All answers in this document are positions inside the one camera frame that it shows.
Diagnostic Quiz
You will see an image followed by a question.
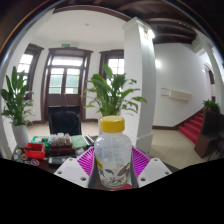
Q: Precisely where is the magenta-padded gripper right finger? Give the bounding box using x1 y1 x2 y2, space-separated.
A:
129 146 173 189

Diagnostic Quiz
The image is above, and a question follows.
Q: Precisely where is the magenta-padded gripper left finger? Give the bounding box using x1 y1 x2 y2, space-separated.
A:
54 146 100 189

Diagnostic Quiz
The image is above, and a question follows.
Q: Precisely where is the clear bottle with yellow cap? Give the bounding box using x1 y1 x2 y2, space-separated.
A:
94 115 134 190

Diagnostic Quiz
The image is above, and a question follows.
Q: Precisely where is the flat black device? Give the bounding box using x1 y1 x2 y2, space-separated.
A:
47 156 70 166

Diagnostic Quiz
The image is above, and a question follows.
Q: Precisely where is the green notebook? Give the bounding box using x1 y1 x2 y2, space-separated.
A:
70 134 89 150

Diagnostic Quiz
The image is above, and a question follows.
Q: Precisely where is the brown tray with white jars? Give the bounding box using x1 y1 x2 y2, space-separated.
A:
49 132 73 150

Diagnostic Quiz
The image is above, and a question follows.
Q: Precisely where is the red box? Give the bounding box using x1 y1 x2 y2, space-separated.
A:
23 142 47 160

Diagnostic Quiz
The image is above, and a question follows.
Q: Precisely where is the green box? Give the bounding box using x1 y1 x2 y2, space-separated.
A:
31 135 51 149

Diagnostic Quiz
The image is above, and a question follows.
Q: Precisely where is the black chair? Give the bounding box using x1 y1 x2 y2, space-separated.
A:
48 109 83 136

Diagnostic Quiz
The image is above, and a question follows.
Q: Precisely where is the red carpeted staircase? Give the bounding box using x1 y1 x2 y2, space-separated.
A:
178 111 206 145

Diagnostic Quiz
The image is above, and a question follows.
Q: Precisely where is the dark wooden cabinet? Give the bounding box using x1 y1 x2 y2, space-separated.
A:
194 109 224 160

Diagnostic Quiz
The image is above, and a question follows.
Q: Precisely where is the leafy plant in white pot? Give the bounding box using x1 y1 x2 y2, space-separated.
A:
0 65 35 149
83 63 148 136

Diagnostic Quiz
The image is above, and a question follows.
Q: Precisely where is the small green plant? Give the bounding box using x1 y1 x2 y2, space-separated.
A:
203 99 221 114

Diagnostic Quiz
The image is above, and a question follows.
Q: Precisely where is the brown wooden double door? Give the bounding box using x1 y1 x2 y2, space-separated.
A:
41 47 94 122

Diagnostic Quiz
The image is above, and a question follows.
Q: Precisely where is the brown framed window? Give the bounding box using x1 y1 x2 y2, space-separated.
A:
16 43 45 101
98 49 125 82

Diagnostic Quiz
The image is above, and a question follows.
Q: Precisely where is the white wall radiator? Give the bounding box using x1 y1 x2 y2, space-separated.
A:
161 87 194 102

